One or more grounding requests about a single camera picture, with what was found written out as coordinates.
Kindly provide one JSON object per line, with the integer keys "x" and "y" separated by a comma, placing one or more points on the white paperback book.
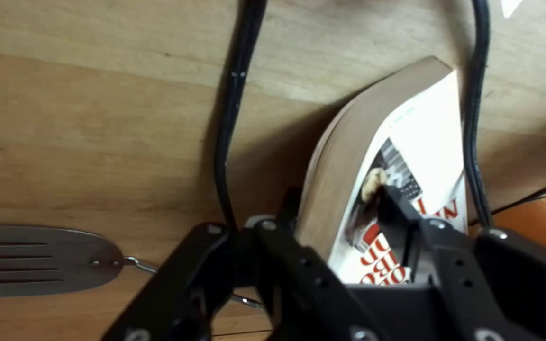
{"x": 425, "y": 126}

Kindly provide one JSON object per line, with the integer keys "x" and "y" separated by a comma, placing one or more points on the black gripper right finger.
{"x": 501, "y": 291}

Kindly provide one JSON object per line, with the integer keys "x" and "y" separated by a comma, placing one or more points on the orange plastic cylinder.
{"x": 539, "y": 221}

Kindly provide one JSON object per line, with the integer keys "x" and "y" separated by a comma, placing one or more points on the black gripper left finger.
{"x": 236, "y": 285}

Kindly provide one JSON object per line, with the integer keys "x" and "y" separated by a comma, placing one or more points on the slotted metal spatula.
{"x": 33, "y": 259}

